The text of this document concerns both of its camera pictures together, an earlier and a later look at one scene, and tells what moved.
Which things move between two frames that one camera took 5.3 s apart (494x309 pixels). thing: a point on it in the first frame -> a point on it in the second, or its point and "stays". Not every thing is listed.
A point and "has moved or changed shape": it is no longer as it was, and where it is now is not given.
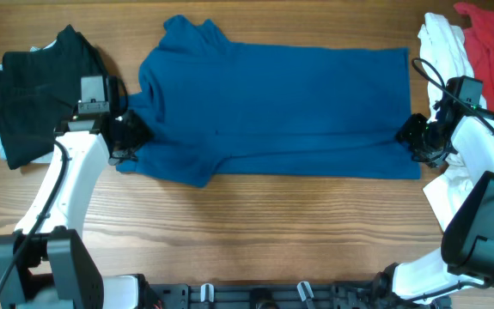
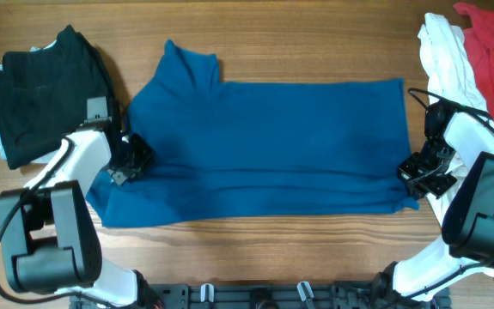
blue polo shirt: (218, 110) has moved or changed shape
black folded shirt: (33, 93) stays
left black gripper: (141, 130) -> (144, 158)
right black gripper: (407, 133) -> (419, 190)
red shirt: (490, 44) stays
